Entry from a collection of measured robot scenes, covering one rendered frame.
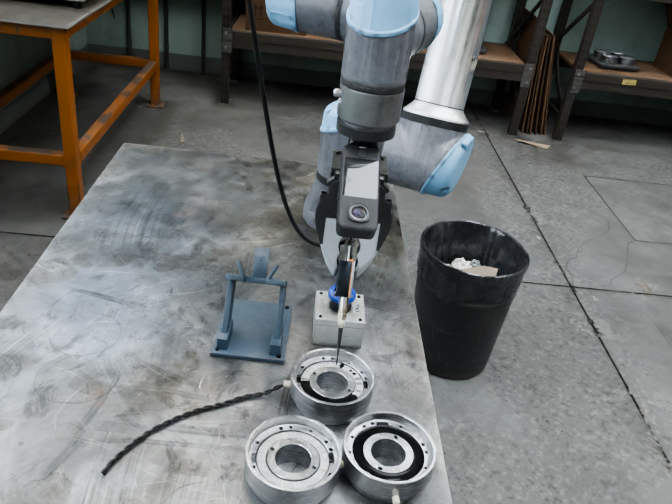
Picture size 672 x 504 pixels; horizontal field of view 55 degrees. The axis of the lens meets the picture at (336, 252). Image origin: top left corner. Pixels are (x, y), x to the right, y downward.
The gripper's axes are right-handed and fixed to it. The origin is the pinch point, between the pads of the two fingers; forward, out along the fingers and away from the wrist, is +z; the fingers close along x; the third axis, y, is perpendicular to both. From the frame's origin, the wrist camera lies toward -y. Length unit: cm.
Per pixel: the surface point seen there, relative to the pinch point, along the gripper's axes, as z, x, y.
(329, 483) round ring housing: 9.6, -0.2, -26.3
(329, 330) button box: 10.4, 1.0, 0.3
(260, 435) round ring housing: 10.1, 7.9, -20.4
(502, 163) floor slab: 94, -96, 280
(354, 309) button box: 8.6, -2.3, 3.5
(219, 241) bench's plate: 13.2, 21.1, 25.0
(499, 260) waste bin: 60, -55, 110
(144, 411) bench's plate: 13.1, 22.3, -16.0
